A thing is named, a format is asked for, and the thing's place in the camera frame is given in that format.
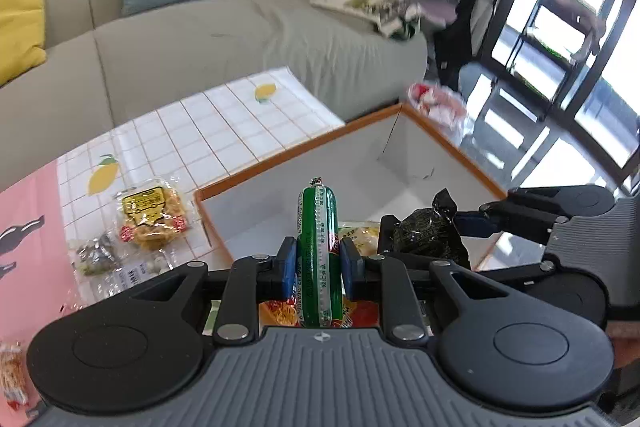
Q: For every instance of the red orange snack packet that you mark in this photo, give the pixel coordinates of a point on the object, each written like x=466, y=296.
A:
x=277, y=312

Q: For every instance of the clear nut packet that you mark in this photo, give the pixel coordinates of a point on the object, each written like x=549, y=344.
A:
x=97, y=254

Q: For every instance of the black metal rack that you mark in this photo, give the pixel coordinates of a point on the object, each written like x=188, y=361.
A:
x=575, y=22

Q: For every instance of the orange cardboard box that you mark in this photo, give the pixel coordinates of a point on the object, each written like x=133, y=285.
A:
x=350, y=157

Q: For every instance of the yellow cushion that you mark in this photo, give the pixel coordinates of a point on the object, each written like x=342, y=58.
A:
x=20, y=27

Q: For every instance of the dark cloth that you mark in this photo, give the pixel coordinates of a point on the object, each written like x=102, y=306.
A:
x=457, y=42

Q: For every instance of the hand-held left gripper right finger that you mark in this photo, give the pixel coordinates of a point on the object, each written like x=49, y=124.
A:
x=350, y=269

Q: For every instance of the pink white printed tablecloth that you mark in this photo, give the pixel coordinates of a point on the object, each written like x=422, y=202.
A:
x=210, y=127

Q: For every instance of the yellow puffed snack packet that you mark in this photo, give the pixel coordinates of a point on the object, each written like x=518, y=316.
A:
x=150, y=212

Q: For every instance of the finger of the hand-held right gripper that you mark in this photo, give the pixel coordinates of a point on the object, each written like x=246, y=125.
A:
x=387, y=232
x=475, y=224

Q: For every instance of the beige sofa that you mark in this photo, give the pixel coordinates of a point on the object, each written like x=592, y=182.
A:
x=175, y=57

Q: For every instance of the black snack packet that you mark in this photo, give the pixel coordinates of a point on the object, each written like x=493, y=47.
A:
x=430, y=232

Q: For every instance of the red white plastic bag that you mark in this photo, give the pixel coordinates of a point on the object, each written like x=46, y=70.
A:
x=437, y=102

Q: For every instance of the orange striped snack packet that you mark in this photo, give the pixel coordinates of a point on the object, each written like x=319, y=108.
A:
x=12, y=377

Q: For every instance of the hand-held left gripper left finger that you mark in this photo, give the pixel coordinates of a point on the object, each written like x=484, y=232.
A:
x=289, y=268

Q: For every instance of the pale yellow snack bag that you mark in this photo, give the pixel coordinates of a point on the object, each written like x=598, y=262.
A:
x=362, y=237

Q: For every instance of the green sausage stick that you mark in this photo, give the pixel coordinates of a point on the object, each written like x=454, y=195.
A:
x=317, y=257

